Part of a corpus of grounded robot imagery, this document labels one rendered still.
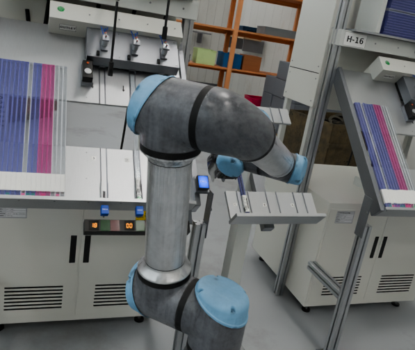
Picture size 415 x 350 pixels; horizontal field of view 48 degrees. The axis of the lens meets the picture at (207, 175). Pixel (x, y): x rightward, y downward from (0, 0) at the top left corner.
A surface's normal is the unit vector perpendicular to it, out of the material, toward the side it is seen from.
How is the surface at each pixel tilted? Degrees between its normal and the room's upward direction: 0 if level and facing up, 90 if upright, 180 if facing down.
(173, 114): 85
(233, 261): 90
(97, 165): 44
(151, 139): 100
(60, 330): 0
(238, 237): 90
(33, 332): 0
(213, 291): 7
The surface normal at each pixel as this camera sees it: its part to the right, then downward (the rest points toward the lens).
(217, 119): -0.01, 0.08
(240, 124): 0.40, 0.15
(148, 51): 0.33, -0.44
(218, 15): 0.26, 0.33
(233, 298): 0.27, -0.90
